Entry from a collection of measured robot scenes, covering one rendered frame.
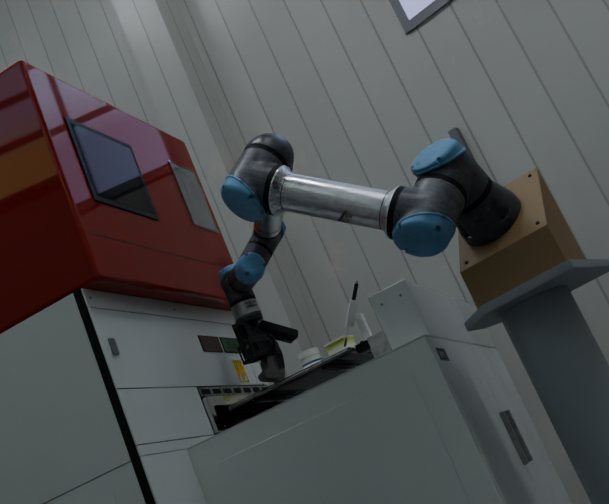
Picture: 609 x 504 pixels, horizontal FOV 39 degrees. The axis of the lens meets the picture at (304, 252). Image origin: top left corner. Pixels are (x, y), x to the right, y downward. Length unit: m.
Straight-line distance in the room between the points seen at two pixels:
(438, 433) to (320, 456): 0.27
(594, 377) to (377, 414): 0.46
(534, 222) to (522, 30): 2.43
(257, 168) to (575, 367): 0.80
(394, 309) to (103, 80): 4.18
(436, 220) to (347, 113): 2.89
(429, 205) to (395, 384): 0.39
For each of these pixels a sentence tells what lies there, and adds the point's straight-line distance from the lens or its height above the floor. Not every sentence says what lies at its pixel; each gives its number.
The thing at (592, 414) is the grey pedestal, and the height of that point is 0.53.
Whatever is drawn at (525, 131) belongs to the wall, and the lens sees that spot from 4.18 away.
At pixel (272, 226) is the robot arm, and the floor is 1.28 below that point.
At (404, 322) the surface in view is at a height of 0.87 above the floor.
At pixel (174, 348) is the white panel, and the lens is 2.25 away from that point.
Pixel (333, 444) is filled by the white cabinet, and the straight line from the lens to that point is 1.95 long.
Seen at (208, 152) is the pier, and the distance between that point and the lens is 4.91.
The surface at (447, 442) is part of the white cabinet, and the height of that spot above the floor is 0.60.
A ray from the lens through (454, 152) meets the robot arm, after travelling 1.87.
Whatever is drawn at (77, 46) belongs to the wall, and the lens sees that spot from 6.15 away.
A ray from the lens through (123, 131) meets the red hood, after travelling 2.53.
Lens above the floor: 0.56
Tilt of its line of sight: 16 degrees up
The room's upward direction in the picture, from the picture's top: 23 degrees counter-clockwise
